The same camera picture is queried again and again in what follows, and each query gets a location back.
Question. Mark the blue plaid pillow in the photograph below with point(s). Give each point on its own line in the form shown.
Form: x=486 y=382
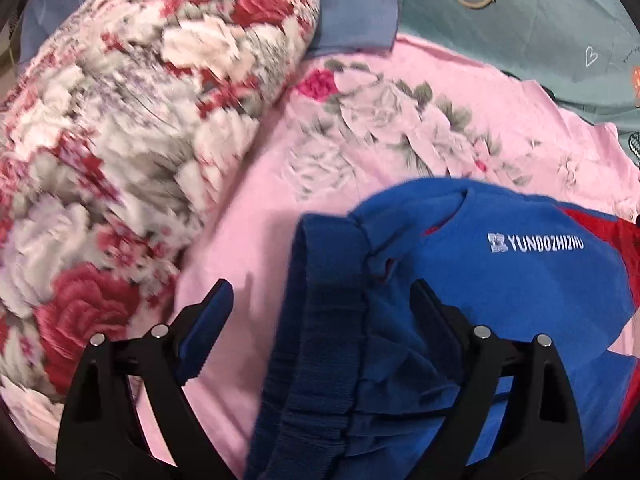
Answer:
x=355 y=5

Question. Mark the dark checkered object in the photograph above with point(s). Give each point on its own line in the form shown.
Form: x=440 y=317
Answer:
x=635 y=147

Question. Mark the pink floral bedsheet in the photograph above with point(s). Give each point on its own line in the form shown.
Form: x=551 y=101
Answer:
x=260 y=200

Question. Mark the red white floral bolster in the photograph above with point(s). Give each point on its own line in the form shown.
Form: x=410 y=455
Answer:
x=125 y=135

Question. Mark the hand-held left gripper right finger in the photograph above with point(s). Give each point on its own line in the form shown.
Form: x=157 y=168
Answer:
x=434 y=310

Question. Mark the green printed quilt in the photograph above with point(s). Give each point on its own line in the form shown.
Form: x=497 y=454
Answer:
x=525 y=20

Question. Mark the blue and red sweatshirt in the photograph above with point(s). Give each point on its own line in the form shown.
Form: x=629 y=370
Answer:
x=500 y=285

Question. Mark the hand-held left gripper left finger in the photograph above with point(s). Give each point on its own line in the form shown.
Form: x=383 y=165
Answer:
x=207 y=330

